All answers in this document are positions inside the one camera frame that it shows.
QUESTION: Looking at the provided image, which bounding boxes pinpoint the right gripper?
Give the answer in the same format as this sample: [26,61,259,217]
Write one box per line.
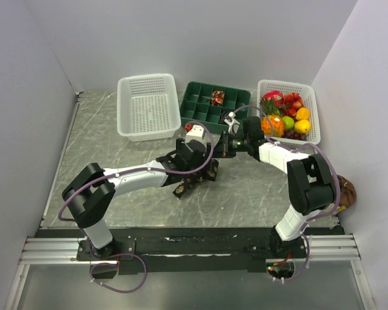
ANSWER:
[211,130,250,159]

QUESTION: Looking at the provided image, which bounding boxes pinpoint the black gold floral tie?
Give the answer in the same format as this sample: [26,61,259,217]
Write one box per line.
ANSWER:
[173,159,219,199]

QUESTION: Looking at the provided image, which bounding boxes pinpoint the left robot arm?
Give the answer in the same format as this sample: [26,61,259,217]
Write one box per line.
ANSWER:
[62,138,214,260]

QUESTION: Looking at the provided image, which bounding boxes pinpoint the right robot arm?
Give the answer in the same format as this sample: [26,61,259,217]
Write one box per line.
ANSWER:
[214,112,340,258]

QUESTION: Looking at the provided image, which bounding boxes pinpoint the orange pineapple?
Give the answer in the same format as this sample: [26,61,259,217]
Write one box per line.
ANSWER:
[261,98,285,138]

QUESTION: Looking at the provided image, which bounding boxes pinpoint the dark grapes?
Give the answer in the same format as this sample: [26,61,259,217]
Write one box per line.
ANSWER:
[283,130,307,141]

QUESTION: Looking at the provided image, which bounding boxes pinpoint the green apple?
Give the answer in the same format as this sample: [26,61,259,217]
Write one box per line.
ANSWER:
[282,116,295,130]

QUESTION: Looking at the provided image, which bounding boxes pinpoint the pink dragon fruit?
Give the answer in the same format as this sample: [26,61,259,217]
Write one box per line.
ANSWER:
[261,90,285,108]

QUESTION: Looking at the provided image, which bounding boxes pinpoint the green divided organizer tray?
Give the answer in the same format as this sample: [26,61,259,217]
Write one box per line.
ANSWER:
[180,81,251,134]

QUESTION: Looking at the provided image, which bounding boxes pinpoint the yellow lemon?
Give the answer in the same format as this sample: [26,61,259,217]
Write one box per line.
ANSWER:
[294,119,311,134]

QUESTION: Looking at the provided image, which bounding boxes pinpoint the red floral rolled tie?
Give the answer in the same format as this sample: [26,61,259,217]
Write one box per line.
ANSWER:
[210,90,225,107]

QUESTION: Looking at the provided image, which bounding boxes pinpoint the red strawberries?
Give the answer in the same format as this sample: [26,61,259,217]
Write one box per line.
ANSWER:
[279,92,304,118]

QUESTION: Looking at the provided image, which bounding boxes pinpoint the orange fruit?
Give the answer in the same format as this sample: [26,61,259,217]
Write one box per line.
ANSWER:
[296,107,310,121]

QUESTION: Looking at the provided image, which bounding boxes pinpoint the white empty plastic basket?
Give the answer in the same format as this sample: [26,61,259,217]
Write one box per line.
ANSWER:
[116,74,181,142]

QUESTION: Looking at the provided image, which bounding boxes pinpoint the white fruit basket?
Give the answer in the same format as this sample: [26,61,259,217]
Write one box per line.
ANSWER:
[255,79,321,145]

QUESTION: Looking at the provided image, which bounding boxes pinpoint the brown paper bag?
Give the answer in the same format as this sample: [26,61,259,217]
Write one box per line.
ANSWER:
[336,175,357,212]

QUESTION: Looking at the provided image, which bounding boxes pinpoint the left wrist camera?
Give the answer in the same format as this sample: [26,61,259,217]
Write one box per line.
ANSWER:
[184,123,204,143]

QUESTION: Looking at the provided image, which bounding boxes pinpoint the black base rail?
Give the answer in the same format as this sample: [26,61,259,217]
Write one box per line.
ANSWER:
[35,227,343,275]

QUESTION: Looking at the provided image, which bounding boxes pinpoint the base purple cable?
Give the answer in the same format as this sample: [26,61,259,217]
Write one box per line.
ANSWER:
[89,252,148,294]

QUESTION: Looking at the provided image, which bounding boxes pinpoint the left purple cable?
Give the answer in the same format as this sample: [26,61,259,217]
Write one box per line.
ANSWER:
[58,121,214,223]

